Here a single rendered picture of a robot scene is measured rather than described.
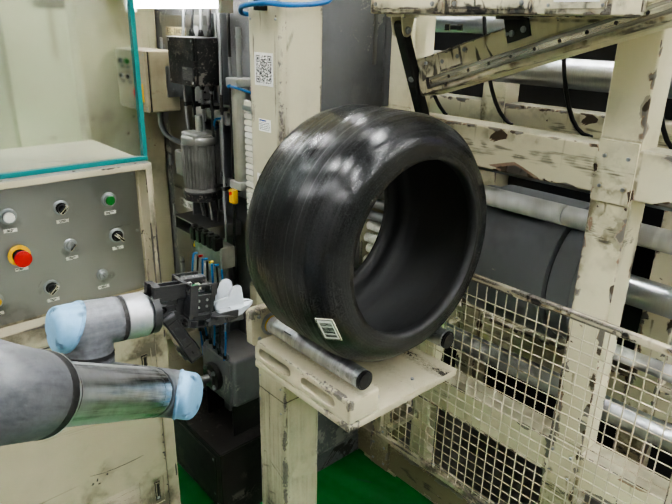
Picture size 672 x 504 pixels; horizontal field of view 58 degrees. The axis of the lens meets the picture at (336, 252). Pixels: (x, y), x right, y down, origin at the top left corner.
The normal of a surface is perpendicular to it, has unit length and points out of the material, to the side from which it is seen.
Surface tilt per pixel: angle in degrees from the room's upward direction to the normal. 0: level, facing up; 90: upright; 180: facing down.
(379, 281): 49
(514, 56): 90
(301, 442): 90
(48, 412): 96
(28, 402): 80
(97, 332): 85
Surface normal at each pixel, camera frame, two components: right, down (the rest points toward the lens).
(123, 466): 0.66, 0.27
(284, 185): -0.64, -0.29
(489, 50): -0.75, 0.22
